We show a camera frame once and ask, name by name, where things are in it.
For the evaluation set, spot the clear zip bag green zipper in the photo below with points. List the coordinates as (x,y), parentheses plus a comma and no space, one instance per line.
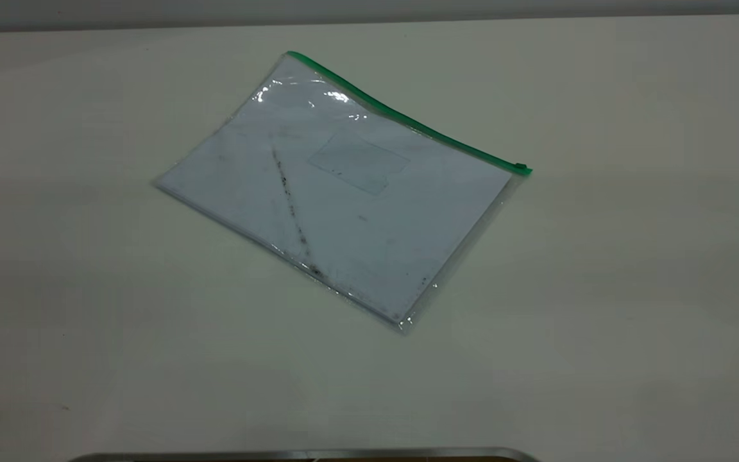
(408,122)

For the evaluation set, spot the green zipper slider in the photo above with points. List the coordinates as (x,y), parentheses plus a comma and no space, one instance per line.
(521,168)

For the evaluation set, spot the metal-edged object at bottom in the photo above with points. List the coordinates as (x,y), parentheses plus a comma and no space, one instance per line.
(305,455)

